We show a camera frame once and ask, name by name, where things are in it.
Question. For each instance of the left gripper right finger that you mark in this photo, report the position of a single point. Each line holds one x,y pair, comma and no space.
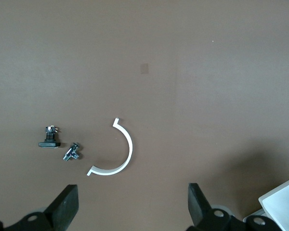
198,207

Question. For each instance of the black switch module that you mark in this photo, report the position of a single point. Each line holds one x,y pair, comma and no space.
49,144

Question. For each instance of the small chrome metal fitting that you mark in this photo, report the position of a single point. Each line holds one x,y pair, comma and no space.
71,151

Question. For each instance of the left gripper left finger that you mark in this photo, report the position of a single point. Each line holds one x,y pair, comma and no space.
62,207

